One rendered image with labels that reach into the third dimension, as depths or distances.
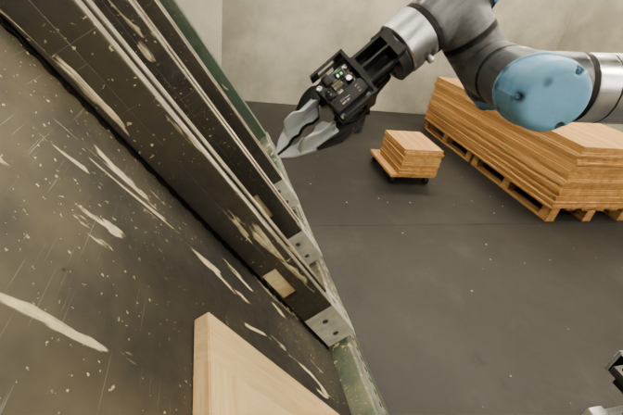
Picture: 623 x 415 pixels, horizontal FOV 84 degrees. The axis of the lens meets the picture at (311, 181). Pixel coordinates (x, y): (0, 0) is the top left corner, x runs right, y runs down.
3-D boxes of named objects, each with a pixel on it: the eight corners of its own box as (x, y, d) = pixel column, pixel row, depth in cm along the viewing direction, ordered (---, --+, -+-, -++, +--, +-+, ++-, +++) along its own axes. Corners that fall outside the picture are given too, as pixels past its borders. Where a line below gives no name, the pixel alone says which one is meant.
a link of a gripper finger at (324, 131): (270, 150, 45) (324, 104, 45) (279, 156, 51) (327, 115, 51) (285, 169, 45) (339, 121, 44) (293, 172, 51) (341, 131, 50)
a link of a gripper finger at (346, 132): (302, 132, 49) (349, 91, 49) (304, 133, 51) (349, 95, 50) (323, 157, 49) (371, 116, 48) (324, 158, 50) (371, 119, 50)
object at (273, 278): (283, 298, 69) (296, 291, 69) (261, 276, 65) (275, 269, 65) (280, 287, 72) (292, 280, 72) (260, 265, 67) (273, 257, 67)
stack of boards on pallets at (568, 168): (625, 220, 355) (673, 152, 318) (542, 221, 329) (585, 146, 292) (478, 131, 563) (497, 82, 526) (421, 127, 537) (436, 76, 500)
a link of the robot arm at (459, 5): (520, 0, 44) (490, -63, 41) (452, 58, 45) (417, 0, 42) (481, 11, 52) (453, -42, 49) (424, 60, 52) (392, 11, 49)
